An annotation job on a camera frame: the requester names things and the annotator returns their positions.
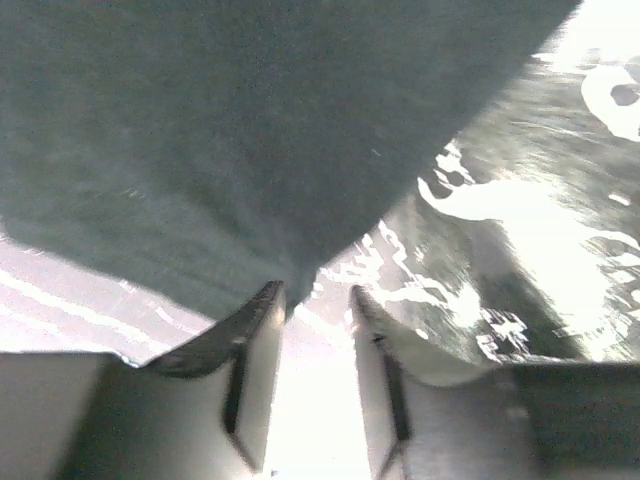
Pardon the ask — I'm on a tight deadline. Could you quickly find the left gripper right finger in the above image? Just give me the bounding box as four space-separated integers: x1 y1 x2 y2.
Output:
350 287 639 479

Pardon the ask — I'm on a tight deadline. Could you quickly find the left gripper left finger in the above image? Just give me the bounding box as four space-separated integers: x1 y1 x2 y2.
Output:
1 282 286 479

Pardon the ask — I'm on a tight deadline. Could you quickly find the black t-shirt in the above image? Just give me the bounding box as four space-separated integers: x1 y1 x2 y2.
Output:
1 0 575 320

